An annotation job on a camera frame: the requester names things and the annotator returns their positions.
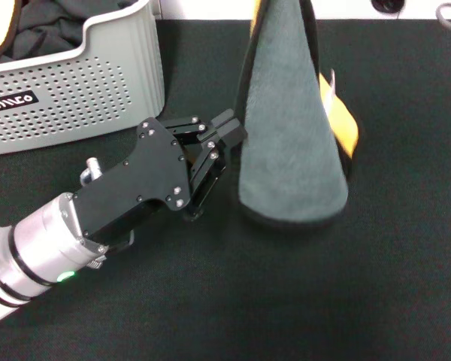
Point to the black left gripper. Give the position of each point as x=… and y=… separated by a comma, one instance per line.
x=143, y=184

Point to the grey yellow towel black trim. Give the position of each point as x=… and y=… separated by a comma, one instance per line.
x=41, y=26
x=285, y=131

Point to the grey perforated plastic storage box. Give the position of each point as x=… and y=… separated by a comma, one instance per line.
x=79, y=97

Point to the black tablecloth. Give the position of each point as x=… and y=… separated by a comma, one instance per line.
x=398, y=225

